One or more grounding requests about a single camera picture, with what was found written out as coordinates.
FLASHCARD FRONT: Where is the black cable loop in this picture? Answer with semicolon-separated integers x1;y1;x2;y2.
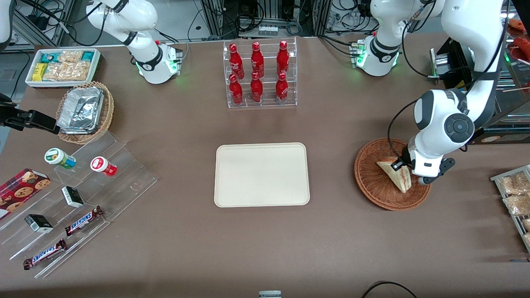
361;281;419;298

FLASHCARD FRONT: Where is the snickers bar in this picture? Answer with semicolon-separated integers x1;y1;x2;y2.
65;206;104;237
23;239;68;270

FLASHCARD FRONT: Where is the clear acrylic stepped stand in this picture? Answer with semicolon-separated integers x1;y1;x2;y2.
0;130;158;279

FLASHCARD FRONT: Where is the red lid snack cup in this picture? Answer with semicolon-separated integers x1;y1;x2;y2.
90;156;118;177

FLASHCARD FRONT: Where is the green lid snack cup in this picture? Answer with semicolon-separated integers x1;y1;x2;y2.
44;148;77;170

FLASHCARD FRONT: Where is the red cola bottle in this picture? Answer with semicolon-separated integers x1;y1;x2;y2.
277;40;289;76
250;72;263;103
229;43;244;79
229;74;243;105
275;72;289;104
251;41;265;78

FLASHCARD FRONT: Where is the red cookie box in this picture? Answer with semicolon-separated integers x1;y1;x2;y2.
0;168;51;220

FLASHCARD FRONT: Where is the small black box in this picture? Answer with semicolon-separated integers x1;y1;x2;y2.
24;214;54;233
61;186;85;208

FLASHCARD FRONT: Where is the aluminium foil tray stack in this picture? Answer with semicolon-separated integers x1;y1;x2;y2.
57;87;104;135

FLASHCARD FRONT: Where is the clear acrylic bottle rack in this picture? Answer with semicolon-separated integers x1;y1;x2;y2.
223;36;298;109

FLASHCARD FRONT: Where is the clear cracker bag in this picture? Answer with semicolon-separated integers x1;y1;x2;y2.
58;50;84;63
43;61;90;82

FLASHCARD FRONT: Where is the cream plastic tray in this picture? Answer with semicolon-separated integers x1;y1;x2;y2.
214;142;310;207

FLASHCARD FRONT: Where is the clear snack bag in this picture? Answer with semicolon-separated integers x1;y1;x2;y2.
503;194;530;216
498;171;530;196

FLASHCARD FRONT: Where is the light brown wicker basket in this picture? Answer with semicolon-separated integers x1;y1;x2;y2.
55;81;115;145

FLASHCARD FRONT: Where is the grey box with green light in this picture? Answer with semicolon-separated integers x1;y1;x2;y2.
429;48;442;79

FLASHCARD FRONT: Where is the triangular sandwich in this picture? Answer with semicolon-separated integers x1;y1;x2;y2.
376;157;413;194

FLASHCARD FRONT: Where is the black food warmer cabinet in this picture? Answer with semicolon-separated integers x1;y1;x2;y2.
437;0;530;145

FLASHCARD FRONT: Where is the white snack bin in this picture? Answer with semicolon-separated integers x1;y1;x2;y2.
25;48;102;89

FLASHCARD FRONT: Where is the grey wire rack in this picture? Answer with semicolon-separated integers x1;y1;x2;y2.
490;164;530;254

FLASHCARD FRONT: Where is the dark brown wicker basket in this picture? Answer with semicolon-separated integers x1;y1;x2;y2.
354;137;432;211

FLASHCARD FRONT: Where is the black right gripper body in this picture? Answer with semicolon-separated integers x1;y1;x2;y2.
0;94;20;127

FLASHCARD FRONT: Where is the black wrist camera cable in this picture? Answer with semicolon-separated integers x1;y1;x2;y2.
387;6;434;163

